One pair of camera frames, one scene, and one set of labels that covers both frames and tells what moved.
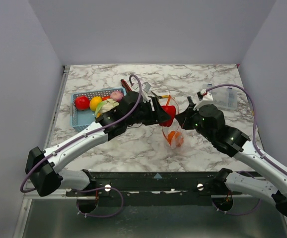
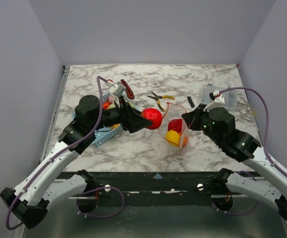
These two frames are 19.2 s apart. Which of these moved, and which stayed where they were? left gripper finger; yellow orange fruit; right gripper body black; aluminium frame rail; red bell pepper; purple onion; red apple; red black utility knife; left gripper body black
Moved: left gripper finger; purple onion; yellow orange fruit; red bell pepper; left gripper body black; red apple
Stayed: right gripper body black; aluminium frame rail; red black utility knife
